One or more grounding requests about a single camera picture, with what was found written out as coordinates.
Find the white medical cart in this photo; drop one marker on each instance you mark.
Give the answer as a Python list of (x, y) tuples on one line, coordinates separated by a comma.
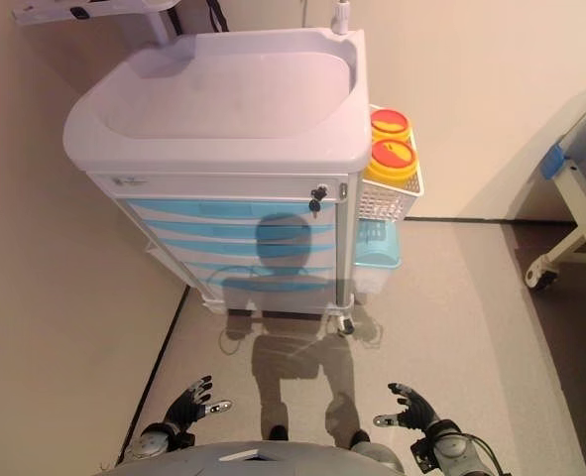
[(223, 89)]

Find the robot grey torso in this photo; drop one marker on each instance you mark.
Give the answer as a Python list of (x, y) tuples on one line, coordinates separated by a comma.
[(253, 461)]

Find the robot right arm silver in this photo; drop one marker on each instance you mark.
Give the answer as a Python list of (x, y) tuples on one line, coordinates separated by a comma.
[(453, 448)]

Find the black key bunch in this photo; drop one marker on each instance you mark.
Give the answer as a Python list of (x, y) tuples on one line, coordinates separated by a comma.
[(318, 201)]

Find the drawer with blue front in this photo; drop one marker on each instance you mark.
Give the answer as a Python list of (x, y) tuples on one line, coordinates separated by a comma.
[(198, 209), (198, 230), (198, 248)]

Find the white lockable drawer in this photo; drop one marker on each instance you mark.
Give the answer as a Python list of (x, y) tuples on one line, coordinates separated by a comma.
[(213, 186)]

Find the light blue waste bin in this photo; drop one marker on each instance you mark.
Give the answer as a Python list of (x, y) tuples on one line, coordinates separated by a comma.
[(377, 245)]

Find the robot right leg grey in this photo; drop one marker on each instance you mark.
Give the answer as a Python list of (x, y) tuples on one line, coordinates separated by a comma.
[(372, 451)]

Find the white mesh side basket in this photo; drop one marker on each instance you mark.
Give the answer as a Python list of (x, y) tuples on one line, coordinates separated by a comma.
[(386, 201)]

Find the cart caster wheel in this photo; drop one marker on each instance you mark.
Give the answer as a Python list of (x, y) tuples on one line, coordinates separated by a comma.
[(346, 323)]

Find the robot left hand black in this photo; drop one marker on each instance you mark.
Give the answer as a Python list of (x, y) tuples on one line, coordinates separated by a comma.
[(186, 414)]

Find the yellow sharps container red lid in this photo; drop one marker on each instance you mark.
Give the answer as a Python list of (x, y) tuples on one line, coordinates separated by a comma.
[(390, 121), (391, 156)]

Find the white infusion pole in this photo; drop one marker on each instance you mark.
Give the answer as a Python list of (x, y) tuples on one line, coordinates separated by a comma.
[(341, 17)]

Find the robot right hand black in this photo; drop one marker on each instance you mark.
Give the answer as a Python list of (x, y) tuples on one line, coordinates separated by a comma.
[(416, 414)]

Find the metal side lock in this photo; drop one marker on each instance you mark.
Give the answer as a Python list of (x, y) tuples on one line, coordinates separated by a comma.
[(344, 191)]

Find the bed caster wheel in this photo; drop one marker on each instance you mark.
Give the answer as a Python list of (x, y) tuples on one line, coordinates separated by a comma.
[(543, 276)]

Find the white overbed table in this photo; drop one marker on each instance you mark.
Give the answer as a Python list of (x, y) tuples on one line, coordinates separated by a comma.
[(99, 12)]

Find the robot left arm silver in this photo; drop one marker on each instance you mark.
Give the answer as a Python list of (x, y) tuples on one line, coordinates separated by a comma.
[(151, 443)]

